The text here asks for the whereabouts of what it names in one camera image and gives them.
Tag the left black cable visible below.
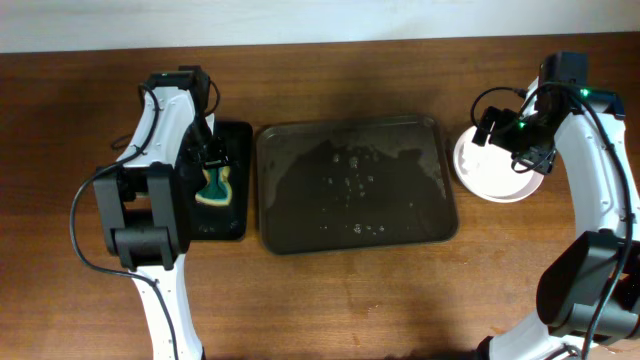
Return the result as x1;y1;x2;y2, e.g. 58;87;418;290
69;79;222;360

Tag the dark brown large tray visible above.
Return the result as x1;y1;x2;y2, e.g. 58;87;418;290
256;115;459;256

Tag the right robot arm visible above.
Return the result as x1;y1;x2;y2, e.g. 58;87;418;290
471;51;639;359

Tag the white plate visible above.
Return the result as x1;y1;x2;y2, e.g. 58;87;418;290
452;127;544;203

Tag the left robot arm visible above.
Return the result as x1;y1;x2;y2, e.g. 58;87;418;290
91;66;233;359

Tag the green yellow sponge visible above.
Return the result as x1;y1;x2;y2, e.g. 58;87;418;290
195;166;233;207

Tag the black small tray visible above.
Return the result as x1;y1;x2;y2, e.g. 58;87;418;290
183;121;253;241

